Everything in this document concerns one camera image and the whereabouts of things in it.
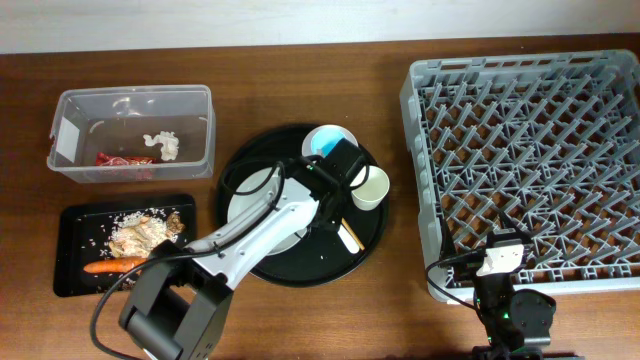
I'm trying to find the small white bowl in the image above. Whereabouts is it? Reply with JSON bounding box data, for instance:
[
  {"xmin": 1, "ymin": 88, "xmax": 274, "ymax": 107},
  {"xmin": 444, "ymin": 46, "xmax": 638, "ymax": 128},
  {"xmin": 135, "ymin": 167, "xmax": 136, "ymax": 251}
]
[{"xmin": 301, "ymin": 125, "xmax": 358, "ymax": 157}]

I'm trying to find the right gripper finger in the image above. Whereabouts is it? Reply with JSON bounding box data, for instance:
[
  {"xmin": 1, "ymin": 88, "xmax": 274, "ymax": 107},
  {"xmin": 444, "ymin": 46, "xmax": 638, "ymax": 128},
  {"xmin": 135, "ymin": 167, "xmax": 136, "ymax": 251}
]
[
  {"xmin": 439, "ymin": 219, "xmax": 456, "ymax": 261},
  {"xmin": 499, "ymin": 211, "xmax": 533, "ymax": 245}
]

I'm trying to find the brown walnut piece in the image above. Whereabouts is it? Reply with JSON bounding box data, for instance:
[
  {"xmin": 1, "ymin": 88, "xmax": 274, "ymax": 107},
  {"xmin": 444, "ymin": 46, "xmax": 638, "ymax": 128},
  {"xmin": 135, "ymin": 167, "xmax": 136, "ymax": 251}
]
[{"xmin": 165, "ymin": 212, "xmax": 185, "ymax": 235}]

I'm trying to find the pile of white rice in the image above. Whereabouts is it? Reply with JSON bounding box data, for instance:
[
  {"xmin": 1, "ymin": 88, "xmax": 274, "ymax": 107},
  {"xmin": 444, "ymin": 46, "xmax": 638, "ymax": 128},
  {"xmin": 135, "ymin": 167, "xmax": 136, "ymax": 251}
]
[{"xmin": 88, "ymin": 208, "xmax": 174, "ymax": 254}]

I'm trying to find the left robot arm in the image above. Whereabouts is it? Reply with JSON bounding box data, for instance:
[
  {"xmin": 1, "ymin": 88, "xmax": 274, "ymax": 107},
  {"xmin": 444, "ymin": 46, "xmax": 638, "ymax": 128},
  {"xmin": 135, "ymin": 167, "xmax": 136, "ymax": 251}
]
[{"xmin": 119, "ymin": 139, "xmax": 367, "ymax": 360}]

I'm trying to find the clear plastic bin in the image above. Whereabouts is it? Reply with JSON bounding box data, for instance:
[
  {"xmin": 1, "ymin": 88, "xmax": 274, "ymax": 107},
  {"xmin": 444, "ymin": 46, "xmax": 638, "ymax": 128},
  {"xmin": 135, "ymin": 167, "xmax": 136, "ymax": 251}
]
[{"xmin": 47, "ymin": 85, "xmax": 216, "ymax": 183}]

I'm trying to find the white plastic fork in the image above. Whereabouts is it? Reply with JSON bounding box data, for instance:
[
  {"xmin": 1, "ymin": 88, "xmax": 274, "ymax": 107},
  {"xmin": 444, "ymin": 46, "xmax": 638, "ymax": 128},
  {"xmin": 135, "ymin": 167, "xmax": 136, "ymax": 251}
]
[{"xmin": 337, "ymin": 225, "xmax": 360, "ymax": 254}]

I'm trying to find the wooden chopstick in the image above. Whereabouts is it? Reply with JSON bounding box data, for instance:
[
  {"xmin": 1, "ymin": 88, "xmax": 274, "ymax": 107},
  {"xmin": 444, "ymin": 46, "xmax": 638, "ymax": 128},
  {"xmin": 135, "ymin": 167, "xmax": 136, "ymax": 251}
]
[{"xmin": 341, "ymin": 218, "xmax": 365, "ymax": 254}]

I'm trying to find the black rectangular tray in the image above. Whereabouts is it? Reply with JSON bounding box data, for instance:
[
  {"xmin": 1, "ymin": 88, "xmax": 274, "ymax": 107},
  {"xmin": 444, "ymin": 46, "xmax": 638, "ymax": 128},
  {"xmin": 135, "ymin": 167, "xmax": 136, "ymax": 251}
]
[{"xmin": 53, "ymin": 194, "xmax": 197, "ymax": 297}]

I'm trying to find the red snack wrapper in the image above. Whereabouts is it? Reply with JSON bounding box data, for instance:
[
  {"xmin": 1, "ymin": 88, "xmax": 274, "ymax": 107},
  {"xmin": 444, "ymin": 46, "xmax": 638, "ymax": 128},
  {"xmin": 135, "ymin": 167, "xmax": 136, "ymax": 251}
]
[{"xmin": 95, "ymin": 152, "xmax": 156, "ymax": 166}]

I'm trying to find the grey plate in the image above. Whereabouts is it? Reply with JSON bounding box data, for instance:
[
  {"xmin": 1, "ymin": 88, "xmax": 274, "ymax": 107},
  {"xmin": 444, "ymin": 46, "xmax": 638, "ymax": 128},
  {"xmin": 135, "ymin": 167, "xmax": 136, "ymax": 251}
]
[{"xmin": 227, "ymin": 168, "xmax": 308, "ymax": 256}]

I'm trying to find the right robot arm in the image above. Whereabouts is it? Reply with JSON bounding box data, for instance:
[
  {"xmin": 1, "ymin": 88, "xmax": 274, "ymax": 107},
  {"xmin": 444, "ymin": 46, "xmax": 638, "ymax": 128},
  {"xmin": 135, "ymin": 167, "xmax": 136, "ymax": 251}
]
[{"xmin": 440, "ymin": 212, "xmax": 556, "ymax": 360}]

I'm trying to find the white paper cup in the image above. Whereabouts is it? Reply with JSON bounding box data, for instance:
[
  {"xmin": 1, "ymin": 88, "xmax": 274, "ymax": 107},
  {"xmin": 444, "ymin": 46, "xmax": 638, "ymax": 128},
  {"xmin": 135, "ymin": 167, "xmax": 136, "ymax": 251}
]
[{"xmin": 350, "ymin": 165, "xmax": 390, "ymax": 211}]

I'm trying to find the pile of peanut shells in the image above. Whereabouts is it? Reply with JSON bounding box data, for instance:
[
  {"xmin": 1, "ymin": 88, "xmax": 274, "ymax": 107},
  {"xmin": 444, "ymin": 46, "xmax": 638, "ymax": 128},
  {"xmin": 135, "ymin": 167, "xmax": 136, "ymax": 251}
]
[{"xmin": 108, "ymin": 215, "xmax": 175, "ymax": 258}]

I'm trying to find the orange carrot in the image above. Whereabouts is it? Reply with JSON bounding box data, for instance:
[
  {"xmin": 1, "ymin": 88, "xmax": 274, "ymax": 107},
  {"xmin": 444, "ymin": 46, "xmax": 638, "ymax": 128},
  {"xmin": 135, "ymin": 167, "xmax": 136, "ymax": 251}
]
[{"xmin": 83, "ymin": 256, "xmax": 146, "ymax": 274}]

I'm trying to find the white tissue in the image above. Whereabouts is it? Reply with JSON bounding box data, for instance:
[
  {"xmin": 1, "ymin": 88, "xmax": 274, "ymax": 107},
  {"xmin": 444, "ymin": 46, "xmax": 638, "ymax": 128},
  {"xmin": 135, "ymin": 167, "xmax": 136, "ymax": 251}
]
[{"xmin": 143, "ymin": 131, "xmax": 179, "ymax": 161}]

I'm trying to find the blue plastic cup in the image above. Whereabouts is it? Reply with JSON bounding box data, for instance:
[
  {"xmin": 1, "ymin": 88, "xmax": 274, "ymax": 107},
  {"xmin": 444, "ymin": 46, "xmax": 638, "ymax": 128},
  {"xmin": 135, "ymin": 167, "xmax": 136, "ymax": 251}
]
[{"xmin": 309, "ymin": 126, "xmax": 357, "ymax": 156}]

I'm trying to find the round black serving tray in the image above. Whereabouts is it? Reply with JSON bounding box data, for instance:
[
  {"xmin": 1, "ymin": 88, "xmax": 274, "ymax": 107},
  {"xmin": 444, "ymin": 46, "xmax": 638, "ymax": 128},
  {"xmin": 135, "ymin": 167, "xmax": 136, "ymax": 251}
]
[{"xmin": 215, "ymin": 124, "xmax": 389, "ymax": 287}]

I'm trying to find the grey dishwasher rack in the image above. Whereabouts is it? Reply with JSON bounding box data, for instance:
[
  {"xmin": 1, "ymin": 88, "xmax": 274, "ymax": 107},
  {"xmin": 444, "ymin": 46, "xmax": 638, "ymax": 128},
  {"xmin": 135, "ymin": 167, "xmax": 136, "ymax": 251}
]
[{"xmin": 400, "ymin": 50, "xmax": 639, "ymax": 302}]

